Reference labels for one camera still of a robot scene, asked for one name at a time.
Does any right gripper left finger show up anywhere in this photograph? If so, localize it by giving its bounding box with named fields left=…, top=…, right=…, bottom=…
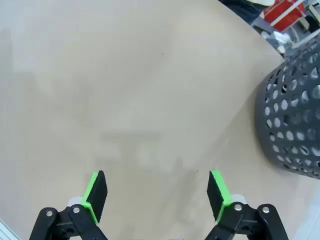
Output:
left=28, top=170, right=109, bottom=240

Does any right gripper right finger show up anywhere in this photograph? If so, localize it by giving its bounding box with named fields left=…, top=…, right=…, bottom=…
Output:
left=204, top=170, right=288, bottom=240

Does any white ribbed panel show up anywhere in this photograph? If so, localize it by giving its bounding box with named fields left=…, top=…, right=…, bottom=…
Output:
left=0, top=219, right=22, bottom=240

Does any dark grey perforated basket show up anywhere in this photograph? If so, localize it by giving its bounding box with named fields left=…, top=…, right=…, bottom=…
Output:
left=254, top=34, right=320, bottom=180

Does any white crumpled cloth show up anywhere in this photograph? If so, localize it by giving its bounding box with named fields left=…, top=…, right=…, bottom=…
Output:
left=272, top=29, right=291, bottom=45

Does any person in cream cardigan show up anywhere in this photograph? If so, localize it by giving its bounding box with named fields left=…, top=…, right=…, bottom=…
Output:
left=218, top=0, right=275, bottom=26

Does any red box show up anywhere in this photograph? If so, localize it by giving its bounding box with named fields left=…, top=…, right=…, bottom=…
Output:
left=263, top=0, right=306, bottom=33

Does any white metal bar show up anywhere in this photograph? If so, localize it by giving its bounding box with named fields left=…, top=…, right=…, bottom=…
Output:
left=271, top=4, right=307, bottom=27

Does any small beige box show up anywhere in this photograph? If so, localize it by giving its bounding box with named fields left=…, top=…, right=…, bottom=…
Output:
left=299, top=14, right=311, bottom=31

